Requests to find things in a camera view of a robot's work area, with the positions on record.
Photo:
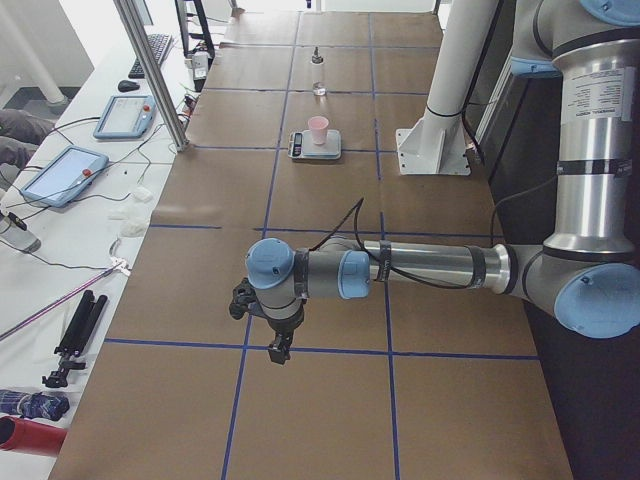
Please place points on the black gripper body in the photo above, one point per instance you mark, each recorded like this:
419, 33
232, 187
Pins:
285, 324

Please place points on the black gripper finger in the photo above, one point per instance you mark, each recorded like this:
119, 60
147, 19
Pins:
279, 349

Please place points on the pink plastic cup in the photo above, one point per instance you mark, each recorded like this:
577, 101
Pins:
318, 128

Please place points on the clear glass sauce bottle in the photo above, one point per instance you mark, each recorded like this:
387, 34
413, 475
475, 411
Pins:
317, 73

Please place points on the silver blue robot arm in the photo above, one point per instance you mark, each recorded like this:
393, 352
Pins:
581, 274

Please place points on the silver digital kitchen scale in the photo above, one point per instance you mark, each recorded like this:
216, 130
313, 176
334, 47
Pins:
302, 147

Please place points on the crumpled white tissue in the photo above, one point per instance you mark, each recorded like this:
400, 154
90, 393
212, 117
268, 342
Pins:
132, 217

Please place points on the black folded tripod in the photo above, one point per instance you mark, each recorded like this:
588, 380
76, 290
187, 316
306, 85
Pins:
75, 339

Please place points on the blue folded umbrella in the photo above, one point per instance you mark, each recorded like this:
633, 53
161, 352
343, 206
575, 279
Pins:
34, 405

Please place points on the far blue teach pendant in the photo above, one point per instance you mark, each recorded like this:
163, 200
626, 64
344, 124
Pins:
125, 117

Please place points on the blue teach pendant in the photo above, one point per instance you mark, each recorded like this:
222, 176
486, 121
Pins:
65, 177
125, 117

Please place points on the near blue teach pendant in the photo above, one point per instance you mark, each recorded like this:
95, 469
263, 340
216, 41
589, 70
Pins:
65, 177

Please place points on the red cylinder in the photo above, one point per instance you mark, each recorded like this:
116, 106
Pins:
30, 437

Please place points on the grey water bottle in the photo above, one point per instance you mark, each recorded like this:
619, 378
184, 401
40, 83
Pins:
15, 232

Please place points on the black computer mouse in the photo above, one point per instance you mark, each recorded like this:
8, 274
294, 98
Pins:
125, 86

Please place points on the black keyboard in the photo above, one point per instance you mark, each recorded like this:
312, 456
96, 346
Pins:
160, 45

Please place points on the seated person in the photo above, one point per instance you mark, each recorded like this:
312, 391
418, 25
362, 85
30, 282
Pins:
21, 135

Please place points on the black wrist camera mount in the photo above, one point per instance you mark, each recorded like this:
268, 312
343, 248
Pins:
244, 301

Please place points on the white pedestal column with base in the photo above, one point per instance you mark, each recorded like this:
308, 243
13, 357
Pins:
435, 145

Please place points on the aluminium frame post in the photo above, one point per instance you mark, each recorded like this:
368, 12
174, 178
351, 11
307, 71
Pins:
134, 28

